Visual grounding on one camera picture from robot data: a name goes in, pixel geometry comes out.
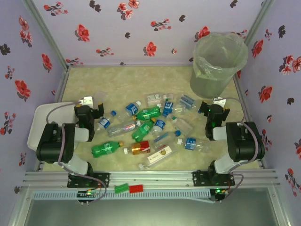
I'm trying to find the clear bottle green ring cap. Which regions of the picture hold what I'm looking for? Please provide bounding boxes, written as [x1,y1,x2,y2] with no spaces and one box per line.
[171,116,194,137]

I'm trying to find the clear bottle white cap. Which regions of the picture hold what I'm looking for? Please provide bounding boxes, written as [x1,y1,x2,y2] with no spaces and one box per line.
[107,120,142,137]

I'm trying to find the blue label bottle white cap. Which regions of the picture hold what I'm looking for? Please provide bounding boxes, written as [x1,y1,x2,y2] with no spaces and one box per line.
[176,137,213,153]
[157,101,189,118]
[125,100,143,116]

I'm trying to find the green plastic soda bottle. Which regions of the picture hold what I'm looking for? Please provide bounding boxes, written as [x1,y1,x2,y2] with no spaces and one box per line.
[132,106,163,121]
[131,117,157,143]
[91,140,125,158]

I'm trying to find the clear bottle red blue label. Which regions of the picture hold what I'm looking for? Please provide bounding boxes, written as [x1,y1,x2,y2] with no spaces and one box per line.
[153,130,182,151]

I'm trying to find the clear bottle white label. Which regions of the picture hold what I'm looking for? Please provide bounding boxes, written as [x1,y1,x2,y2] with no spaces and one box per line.
[146,92,175,107]

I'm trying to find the red gold label bottle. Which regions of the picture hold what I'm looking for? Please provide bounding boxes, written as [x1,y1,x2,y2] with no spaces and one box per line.
[123,140,151,156]

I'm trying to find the bottle white fruit label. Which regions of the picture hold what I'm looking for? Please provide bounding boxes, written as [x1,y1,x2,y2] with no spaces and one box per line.
[138,145,178,170]

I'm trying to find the translucent green plastic bin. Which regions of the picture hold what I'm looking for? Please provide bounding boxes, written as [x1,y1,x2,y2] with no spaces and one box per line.
[189,32,249,99]

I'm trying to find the clear green bin liner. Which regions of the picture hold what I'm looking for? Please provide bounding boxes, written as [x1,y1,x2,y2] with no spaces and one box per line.
[192,32,249,77]

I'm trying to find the white plastic tray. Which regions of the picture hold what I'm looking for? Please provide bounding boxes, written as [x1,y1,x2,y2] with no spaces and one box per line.
[27,102,79,153]

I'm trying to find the right small circuit board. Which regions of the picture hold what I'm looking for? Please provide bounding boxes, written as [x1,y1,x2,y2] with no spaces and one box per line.
[214,187,230,197]

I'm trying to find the small circuit board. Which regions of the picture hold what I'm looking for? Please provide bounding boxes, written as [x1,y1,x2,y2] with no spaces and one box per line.
[77,189,99,198]
[214,187,230,197]

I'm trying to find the left small circuit board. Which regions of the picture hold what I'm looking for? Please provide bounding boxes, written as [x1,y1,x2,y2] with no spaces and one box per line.
[77,189,99,198]

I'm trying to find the green toy block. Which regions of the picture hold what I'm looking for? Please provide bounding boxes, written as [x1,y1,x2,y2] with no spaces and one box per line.
[114,183,130,194]

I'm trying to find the red toy block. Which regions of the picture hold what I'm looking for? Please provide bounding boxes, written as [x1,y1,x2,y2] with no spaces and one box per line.
[128,184,144,194]

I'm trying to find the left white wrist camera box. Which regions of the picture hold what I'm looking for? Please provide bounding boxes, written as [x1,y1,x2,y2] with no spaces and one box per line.
[78,96,94,107]

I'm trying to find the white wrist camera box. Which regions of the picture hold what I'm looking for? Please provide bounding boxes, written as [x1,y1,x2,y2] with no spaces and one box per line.
[212,97,227,107]
[78,96,94,107]

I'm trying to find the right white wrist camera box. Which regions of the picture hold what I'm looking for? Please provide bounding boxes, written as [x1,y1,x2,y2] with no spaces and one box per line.
[212,97,227,107]

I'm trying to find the left arm grey cable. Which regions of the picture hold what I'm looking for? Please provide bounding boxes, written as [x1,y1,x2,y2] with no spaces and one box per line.
[46,100,107,203]

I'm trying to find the aluminium corner post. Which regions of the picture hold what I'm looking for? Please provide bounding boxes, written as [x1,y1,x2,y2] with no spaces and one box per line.
[22,0,71,71]
[244,0,276,47]

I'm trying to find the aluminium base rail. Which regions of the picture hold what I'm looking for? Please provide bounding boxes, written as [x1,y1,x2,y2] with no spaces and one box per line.
[22,168,280,189]

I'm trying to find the white slotted cable duct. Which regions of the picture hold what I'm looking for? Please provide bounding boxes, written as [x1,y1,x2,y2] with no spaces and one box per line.
[32,189,211,201]

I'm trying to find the aluminium frame bar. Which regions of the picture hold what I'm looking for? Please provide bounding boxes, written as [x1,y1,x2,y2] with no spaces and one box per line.
[6,187,32,226]
[268,183,293,226]

